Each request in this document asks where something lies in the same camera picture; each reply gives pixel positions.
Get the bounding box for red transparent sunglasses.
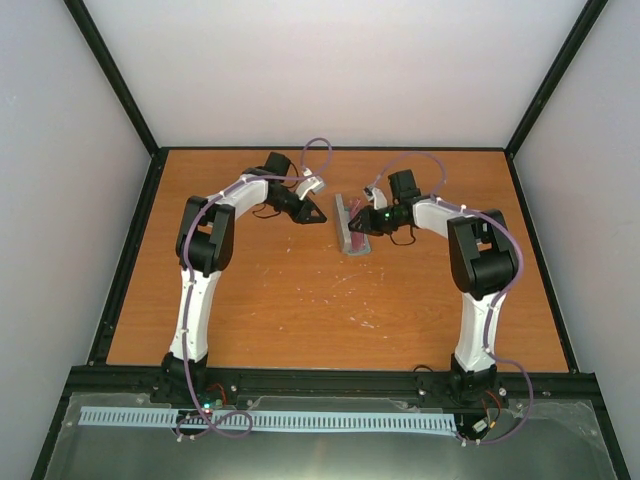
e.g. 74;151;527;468
347;197;368;255

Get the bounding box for grey glasses case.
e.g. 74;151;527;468
332;193;374;259

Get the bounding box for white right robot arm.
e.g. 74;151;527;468
348;170;523;403

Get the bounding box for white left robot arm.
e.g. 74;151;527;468
162;152;327;403

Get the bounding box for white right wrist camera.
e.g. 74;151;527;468
363;184;388;210

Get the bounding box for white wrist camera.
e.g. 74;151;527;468
295;176;326;200
363;184;388;210

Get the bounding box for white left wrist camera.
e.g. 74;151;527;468
295;176;326;200

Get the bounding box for black table edge rail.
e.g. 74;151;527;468
161;145;505;153

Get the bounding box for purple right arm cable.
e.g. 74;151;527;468
372;152;535;447

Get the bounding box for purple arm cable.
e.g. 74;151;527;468
372;152;535;447
178;137;334;441

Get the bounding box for black left frame post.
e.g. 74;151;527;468
63;0;160;157

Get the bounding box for black frame post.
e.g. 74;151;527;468
504;0;608;160
63;0;160;157

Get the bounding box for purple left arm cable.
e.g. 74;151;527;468
178;137;334;441

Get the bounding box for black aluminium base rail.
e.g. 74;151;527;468
67;364;599;404

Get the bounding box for light blue slotted cable duct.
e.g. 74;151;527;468
77;406;456;436

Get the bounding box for black right frame post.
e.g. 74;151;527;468
504;0;608;160

